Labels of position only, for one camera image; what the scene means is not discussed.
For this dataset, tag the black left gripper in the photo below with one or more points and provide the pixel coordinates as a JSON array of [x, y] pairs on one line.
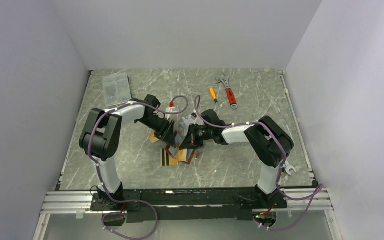
[[168, 137]]

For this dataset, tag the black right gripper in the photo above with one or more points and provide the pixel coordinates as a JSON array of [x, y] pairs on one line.
[[191, 141]]

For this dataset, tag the brown leather card holder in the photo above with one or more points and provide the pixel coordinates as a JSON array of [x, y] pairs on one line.
[[185, 156]]

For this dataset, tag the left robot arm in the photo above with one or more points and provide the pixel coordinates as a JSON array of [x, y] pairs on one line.
[[101, 133]]

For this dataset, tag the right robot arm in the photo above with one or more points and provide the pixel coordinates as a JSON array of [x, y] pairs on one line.
[[271, 144]]

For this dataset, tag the gold card stack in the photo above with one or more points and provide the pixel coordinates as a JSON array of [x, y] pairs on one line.
[[159, 145]]

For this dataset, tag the red adjustable wrench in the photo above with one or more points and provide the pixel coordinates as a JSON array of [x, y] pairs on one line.
[[229, 92]]

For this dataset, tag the clear plastic parts box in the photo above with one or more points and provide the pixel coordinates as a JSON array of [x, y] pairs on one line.
[[116, 89]]

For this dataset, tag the silver combination wrench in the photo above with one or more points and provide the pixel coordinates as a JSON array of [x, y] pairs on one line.
[[289, 169]]

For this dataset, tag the orange handle screwdriver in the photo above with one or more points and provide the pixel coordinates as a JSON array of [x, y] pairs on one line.
[[214, 96]]

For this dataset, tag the black aluminium base frame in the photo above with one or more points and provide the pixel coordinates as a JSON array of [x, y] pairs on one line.
[[240, 203]]

